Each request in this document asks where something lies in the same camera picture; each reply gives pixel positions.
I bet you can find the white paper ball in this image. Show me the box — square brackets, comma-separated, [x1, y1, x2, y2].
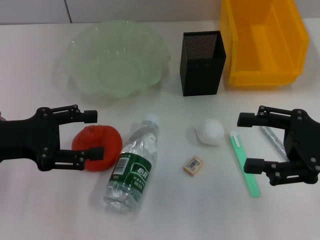
[194, 118, 225, 147]

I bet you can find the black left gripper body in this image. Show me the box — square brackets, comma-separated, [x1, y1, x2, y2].
[0, 106, 61, 172]

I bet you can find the green pen with white cap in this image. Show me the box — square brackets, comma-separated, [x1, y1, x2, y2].
[229, 130, 261, 199]

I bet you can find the translucent green fruit plate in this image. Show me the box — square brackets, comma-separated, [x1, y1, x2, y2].
[63, 20, 172, 99]

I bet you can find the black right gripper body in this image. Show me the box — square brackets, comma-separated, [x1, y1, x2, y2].
[282, 108, 320, 176]

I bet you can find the red-orange toy orange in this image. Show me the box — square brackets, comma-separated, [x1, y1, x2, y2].
[71, 124, 123, 173]

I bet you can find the beige eraser with barcode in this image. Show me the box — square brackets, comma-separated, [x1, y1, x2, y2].
[182, 154, 205, 178]

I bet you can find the black mesh pen holder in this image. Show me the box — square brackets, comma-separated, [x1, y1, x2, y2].
[179, 30, 227, 97]

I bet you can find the green label water bottle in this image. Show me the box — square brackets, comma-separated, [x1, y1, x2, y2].
[103, 113, 161, 213]

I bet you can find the yellow plastic bin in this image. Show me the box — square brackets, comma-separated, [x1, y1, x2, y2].
[219, 0, 310, 87]

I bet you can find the grey glitter pen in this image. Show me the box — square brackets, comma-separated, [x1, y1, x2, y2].
[258, 125, 288, 162]

